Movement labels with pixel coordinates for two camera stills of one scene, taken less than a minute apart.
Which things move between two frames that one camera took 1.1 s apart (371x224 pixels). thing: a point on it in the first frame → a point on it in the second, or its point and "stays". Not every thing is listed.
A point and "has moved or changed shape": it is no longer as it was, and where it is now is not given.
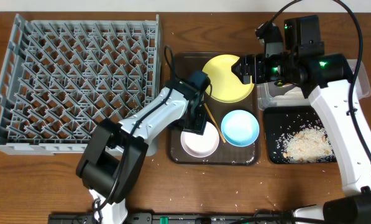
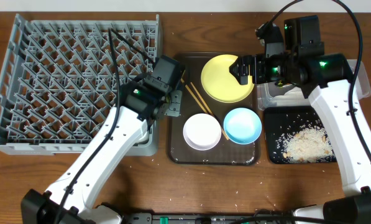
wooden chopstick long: (214, 120) has moved or changed shape
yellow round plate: (224, 86) stays
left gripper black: (193, 125) → (167, 101)
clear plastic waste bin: (272, 94) stays
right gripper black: (259, 60) stays
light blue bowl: (240, 128) stays
